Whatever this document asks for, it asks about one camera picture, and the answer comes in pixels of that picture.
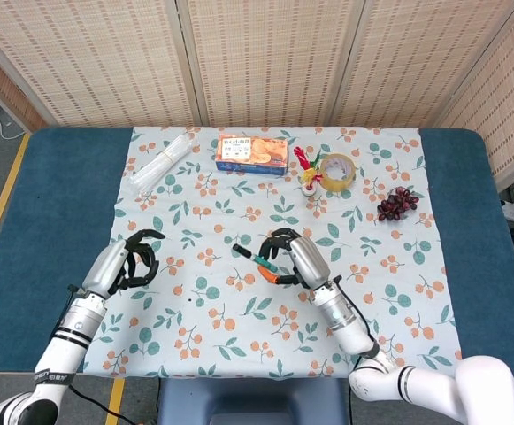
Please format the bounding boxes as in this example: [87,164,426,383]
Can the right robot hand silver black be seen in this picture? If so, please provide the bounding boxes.
[256,228,333,290]

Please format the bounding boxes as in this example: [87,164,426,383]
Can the white floor cable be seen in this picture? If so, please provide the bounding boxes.
[0,115,27,139]

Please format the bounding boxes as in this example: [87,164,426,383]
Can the colourful feather shuttlecock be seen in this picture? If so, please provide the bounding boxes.
[293,145,324,197]

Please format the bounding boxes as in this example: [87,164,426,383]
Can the clear packing tape roll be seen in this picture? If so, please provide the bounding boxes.
[318,152,357,192]

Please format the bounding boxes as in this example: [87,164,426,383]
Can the dark red grape bunch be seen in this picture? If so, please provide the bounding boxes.
[376,186,419,223]

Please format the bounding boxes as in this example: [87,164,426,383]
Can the bamboo folding screen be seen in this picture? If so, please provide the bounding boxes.
[0,0,514,192]

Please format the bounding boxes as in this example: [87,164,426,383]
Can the floral fruit print tablecloth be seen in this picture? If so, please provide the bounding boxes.
[82,126,466,384]

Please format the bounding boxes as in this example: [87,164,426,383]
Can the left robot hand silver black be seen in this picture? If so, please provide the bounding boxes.
[81,228,167,300]

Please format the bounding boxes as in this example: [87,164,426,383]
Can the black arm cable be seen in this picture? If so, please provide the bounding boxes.
[67,383,123,425]

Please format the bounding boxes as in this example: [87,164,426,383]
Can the green white marker pen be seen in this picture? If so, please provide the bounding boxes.
[250,254,279,274]

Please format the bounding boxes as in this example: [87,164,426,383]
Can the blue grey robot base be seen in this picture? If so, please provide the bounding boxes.
[156,377,350,425]

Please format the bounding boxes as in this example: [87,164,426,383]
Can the bundle of clear straws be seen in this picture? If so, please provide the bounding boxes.
[130,132,195,192]

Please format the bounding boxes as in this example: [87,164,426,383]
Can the orange blue cookie box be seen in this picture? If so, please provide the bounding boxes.
[214,135,289,176]

